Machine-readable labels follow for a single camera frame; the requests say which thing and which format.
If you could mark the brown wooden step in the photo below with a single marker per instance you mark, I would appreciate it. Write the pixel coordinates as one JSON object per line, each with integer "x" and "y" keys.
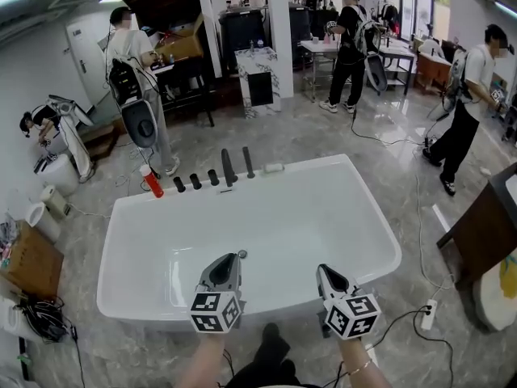
{"x": 99, "y": 137}

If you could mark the white power strip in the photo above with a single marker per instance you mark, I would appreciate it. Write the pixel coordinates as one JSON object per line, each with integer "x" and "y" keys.
{"x": 429, "y": 315}

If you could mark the black faucet knob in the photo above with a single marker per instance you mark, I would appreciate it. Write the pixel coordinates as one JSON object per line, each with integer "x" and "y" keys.
{"x": 213, "y": 178}
{"x": 196, "y": 181}
{"x": 179, "y": 184}

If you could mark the paper towel rolls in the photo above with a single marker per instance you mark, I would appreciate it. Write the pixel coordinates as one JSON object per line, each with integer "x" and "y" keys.
{"x": 42, "y": 220}

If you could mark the white pillar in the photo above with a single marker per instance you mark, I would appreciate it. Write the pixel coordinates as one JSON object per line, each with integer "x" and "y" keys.
{"x": 278, "y": 35}

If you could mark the person's black trouser leg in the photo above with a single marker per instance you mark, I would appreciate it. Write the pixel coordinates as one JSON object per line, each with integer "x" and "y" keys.
{"x": 268, "y": 358}

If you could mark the light wooden crate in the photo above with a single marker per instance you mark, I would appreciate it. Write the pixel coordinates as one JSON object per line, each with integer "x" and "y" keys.
{"x": 183, "y": 45}

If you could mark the beige small appliance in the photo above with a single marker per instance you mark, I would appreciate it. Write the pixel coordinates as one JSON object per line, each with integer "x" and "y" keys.
{"x": 54, "y": 200}

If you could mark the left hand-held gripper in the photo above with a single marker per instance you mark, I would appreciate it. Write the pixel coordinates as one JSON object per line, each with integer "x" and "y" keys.
{"x": 214, "y": 311}

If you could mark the white bathtub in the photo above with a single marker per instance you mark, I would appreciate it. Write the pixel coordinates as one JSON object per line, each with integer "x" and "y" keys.
{"x": 282, "y": 216}

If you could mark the dark wooden cabinet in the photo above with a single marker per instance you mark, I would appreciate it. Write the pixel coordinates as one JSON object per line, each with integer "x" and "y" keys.
{"x": 484, "y": 233}

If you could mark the soap dish with soap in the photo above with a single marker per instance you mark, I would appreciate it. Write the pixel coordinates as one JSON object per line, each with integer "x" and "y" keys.
{"x": 273, "y": 168}

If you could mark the white and yellow ceramic fixture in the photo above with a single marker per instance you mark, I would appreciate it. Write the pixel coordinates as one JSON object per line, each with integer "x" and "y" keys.
{"x": 498, "y": 293}

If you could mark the person's left forearm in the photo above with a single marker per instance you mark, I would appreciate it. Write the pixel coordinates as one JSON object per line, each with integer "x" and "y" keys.
{"x": 204, "y": 362}

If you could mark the white door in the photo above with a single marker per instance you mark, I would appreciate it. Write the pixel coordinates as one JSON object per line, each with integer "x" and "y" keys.
{"x": 87, "y": 55}

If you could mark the white round toilet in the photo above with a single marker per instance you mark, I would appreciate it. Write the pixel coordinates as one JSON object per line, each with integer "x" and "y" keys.
{"x": 58, "y": 174}

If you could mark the small power strip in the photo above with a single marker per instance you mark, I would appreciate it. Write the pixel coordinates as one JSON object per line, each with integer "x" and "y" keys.
{"x": 429, "y": 140}

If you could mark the black bin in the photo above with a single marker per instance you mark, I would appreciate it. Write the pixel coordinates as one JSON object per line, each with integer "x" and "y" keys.
{"x": 299, "y": 30}
{"x": 242, "y": 30}

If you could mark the light wooden cabinet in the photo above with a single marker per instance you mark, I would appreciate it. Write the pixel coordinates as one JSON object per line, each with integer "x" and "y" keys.
{"x": 432, "y": 69}

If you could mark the person's right forearm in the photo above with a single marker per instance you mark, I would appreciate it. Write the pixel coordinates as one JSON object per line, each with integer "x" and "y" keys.
{"x": 359, "y": 358}

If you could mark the black table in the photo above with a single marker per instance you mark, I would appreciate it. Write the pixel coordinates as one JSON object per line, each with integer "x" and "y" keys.
{"x": 190, "y": 75}

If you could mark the white metal table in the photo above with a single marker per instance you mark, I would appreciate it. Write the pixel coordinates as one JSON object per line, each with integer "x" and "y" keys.
{"x": 400, "y": 53}

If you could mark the marble patterned cabinet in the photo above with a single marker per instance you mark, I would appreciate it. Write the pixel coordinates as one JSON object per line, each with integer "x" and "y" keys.
{"x": 258, "y": 63}

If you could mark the brown cardboard box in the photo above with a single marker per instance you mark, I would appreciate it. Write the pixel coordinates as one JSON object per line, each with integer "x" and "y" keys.
{"x": 34, "y": 259}

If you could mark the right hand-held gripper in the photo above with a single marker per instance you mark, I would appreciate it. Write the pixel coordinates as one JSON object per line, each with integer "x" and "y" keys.
{"x": 351, "y": 315}

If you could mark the red bottle with white cap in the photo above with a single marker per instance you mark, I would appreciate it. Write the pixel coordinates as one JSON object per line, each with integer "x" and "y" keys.
{"x": 152, "y": 182}

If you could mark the white oval hanging pack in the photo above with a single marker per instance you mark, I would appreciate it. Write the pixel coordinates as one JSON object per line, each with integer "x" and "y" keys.
{"x": 139, "y": 123}
{"x": 376, "y": 73}

